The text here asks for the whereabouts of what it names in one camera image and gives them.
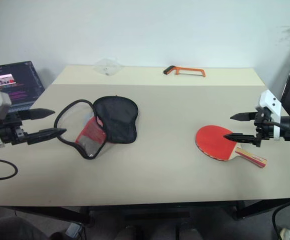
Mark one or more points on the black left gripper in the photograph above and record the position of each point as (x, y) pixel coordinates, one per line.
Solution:
(10, 130)

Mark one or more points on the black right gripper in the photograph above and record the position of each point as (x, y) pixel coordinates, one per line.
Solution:
(263, 125)

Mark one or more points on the red table tennis paddle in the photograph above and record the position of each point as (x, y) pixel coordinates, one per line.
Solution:
(212, 140)

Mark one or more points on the red and black mesh bag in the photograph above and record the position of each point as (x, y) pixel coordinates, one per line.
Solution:
(119, 120)

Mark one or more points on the open dark laptop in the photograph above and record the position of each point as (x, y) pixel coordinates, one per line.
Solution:
(22, 82)

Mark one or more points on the orange hacksaw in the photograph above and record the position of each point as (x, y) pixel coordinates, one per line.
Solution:
(189, 72)

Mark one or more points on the clear plastic piece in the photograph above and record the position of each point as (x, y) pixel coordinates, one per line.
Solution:
(108, 67)

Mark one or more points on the small white floor object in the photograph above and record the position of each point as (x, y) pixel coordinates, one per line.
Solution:
(287, 234)

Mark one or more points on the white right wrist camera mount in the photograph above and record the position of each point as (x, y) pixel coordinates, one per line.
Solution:
(271, 101)

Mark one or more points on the black table frame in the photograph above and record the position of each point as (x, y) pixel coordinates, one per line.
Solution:
(59, 212)

